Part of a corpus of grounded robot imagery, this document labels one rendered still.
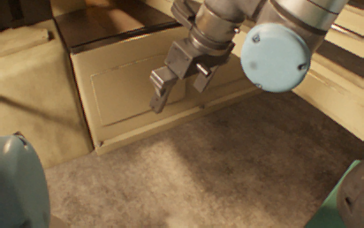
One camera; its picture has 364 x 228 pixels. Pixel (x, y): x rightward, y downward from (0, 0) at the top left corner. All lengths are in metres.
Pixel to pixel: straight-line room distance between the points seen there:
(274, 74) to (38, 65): 1.10
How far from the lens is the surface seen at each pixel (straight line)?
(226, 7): 0.44
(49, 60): 1.28
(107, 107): 1.44
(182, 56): 0.47
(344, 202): 0.44
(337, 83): 0.80
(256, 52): 0.29
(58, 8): 1.84
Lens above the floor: 1.07
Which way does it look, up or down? 36 degrees down
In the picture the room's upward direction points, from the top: 2 degrees counter-clockwise
